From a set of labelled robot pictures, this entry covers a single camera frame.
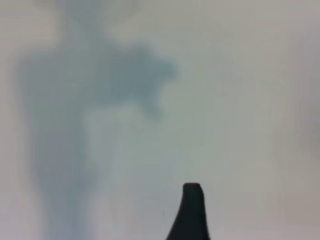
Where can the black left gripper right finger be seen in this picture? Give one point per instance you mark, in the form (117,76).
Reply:
(205,225)

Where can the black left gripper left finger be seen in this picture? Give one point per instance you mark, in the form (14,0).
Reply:
(190,215)

